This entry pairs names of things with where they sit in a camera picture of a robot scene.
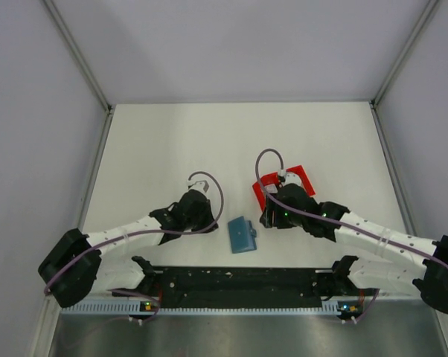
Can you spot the red plastic bin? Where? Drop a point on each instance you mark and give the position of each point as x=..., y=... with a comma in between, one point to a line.
x=272, y=183

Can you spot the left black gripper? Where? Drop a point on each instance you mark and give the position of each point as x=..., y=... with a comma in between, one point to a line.
x=209, y=218

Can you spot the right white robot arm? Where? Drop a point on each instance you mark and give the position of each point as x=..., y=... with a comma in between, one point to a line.
x=408, y=264

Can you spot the blue leather card holder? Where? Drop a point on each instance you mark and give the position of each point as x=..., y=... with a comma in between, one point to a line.
x=242, y=235

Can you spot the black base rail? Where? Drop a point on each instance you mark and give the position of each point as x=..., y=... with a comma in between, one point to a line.
x=241, y=287

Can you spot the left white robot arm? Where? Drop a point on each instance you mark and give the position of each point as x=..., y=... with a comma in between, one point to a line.
x=82, y=264

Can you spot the grey slotted cable duct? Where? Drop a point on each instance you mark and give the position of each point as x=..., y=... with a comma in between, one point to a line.
x=137, y=307

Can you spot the right aluminium frame post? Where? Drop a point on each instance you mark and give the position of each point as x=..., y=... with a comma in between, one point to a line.
x=416, y=33

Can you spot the aluminium frame post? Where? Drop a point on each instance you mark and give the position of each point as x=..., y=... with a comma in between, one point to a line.
x=76, y=54
x=416, y=33

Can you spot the left aluminium frame post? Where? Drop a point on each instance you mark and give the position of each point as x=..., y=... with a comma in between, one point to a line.
x=76, y=54

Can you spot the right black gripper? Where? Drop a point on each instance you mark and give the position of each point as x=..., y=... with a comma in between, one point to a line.
x=270, y=218

